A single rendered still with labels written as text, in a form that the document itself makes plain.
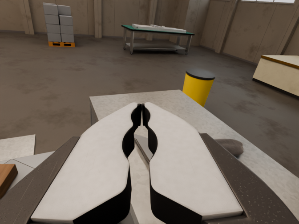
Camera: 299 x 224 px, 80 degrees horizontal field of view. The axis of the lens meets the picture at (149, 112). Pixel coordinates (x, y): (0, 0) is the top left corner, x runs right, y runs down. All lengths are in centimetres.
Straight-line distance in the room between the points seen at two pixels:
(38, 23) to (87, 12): 200
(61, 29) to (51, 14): 47
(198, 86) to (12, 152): 235
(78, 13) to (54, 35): 250
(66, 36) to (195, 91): 519
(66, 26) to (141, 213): 669
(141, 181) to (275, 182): 47
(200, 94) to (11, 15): 785
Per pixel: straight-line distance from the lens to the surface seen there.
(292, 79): 580
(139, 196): 57
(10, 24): 922
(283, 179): 83
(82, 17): 923
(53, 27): 696
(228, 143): 81
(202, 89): 286
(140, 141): 70
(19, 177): 92
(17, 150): 124
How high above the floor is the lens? 152
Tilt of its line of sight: 30 degrees down
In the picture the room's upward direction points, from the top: 8 degrees clockwise
